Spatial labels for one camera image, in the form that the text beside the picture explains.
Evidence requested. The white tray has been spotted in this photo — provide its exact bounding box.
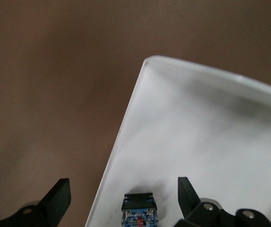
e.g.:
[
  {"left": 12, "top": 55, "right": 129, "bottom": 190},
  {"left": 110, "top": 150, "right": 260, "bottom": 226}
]
[{"left": 85, "top": 54, "right": 271, "bottom": 227}]

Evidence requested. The yellow push button switch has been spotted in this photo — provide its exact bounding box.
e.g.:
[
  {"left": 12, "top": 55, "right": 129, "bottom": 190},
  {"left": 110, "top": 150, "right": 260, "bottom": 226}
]
[{"left": 120, "top": 192, "right": 160, "bottom": 227}]

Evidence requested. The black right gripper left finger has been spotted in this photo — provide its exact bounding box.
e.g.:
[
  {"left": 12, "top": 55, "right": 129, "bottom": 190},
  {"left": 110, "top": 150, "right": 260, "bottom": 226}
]
[{"left": 0, "top": 178, "right": 71, "bottom": 227}]

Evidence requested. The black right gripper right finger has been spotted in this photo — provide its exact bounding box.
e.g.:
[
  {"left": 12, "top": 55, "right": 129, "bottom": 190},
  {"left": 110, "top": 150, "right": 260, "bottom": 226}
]
[{"left": 174, "top": 176, "right": 271, "bottom": 227}]

